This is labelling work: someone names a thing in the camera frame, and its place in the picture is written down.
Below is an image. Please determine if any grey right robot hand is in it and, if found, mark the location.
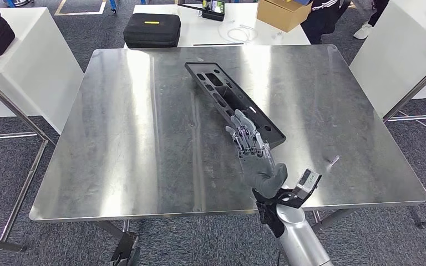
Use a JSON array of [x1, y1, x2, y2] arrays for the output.
[[225, 109, 288, 200]]

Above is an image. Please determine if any long black plastic part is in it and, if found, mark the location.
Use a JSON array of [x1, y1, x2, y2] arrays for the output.
[[184, 62, 287, 150]]

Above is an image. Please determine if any cardboard box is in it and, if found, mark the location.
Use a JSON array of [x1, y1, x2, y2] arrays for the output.
[[256, 0, 313, 33]]

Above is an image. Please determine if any person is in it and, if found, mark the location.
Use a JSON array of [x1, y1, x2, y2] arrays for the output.
[[300, 0, 352, 45], [353, 0, 390, 40]]

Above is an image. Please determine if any phone on black stand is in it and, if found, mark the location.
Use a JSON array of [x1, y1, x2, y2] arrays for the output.
[[200, 0, 226, 22]]

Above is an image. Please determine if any black case with yellow label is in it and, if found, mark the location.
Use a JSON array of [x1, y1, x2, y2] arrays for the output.
[[123, 13, 182, 49]]

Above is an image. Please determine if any coiled white cable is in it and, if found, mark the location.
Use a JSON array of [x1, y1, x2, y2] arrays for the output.
[[217, 23, 259, 44]]

